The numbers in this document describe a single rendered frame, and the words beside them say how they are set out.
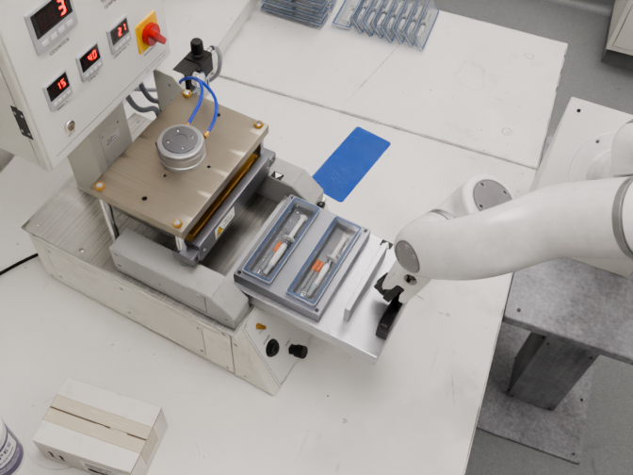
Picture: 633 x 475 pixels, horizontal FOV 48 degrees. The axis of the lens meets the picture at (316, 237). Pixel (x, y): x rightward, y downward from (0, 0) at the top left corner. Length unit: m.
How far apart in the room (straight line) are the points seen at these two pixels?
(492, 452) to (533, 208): 1.43
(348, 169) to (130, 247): 0.63
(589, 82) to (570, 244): 2.47
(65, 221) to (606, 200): 0.97
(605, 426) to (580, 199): 1.59
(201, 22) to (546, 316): 1.16
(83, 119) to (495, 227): 0.67
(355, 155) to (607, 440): 1.18
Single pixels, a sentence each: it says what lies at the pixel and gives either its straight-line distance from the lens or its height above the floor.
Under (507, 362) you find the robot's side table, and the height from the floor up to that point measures 0.01.
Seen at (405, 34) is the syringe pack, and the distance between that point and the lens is 1.98.
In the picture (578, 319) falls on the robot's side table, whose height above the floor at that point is 0.75.
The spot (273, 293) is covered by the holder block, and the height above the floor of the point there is 0.99.
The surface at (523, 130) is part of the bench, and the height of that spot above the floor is 0.75.
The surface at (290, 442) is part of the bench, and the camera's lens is 1.34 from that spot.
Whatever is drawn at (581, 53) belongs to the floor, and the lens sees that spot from 3.42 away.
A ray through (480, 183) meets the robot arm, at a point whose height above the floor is 1.31.
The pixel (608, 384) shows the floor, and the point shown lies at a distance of 2.42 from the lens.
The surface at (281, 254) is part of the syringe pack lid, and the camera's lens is 1.22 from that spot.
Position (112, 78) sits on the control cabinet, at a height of 1.21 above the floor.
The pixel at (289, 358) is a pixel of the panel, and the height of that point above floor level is 0.78.
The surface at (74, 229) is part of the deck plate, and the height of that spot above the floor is 0.93.
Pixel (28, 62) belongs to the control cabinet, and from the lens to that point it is 1.06.
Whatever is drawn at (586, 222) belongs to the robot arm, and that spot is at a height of 1.42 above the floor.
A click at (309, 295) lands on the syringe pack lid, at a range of 1.17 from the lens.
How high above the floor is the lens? 2.01
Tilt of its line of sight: 55 degrees down
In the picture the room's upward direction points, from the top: 5 degrees clockwise
